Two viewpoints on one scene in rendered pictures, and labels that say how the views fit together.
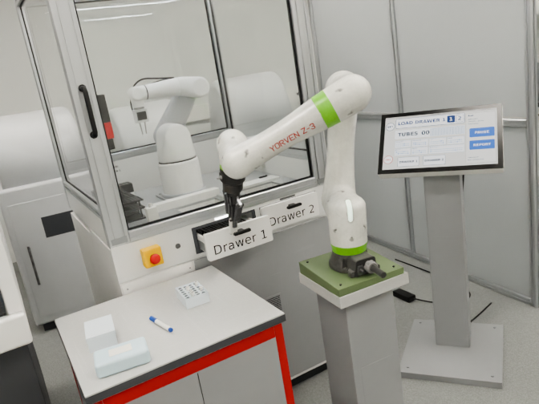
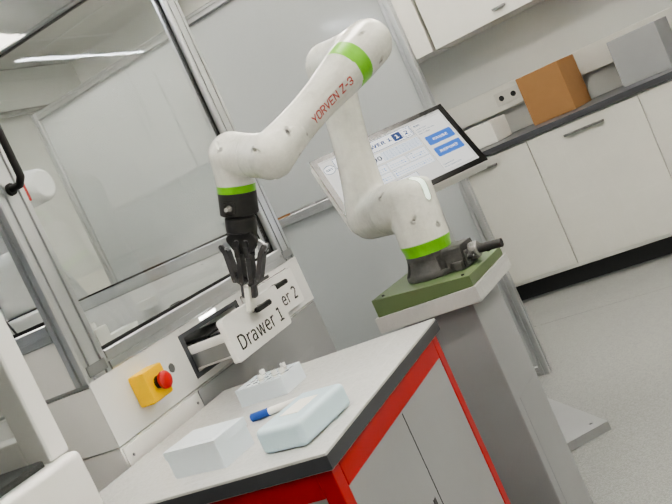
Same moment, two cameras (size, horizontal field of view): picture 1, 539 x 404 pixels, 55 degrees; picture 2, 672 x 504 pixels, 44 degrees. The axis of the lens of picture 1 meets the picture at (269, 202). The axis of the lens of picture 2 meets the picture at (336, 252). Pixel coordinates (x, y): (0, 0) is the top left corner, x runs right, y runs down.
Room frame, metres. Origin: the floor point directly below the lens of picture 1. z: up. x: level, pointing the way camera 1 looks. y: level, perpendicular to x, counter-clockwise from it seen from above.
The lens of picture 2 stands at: (0.14, 1.17, 1.13)
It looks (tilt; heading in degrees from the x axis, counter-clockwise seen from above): 5 degrees down; 323
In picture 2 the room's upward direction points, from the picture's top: 24 degrees counter-clockwise
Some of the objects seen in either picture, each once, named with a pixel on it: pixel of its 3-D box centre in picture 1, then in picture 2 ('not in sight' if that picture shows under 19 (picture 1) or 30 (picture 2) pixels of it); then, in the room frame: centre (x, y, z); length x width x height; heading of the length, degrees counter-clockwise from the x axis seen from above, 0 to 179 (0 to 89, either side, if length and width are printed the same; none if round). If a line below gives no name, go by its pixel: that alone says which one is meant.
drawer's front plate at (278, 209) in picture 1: (290, 211); (274, 298); (2.20, -0.09, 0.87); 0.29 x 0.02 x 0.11; 118
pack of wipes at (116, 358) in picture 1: (121, 356); (304, 417); (1.33, 0.49, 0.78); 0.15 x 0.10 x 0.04; 109
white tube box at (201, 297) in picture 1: (192, 294); (270, 384); (1.69, 0.32, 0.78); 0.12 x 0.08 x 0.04; 24
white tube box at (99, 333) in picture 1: (100, 333); (209, 447); (1.49, 0.59, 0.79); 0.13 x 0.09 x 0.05; 20
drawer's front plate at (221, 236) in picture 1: (239, 237); (256, 322); (1.95, 0.14, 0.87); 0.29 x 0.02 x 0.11; 118
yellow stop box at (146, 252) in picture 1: (151, 256); (151, 384); (1.88, 0.48, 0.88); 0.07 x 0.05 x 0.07; 118
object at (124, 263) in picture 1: (192, 209); (95, 381); (2.50, 0.38, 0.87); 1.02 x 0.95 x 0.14; 118
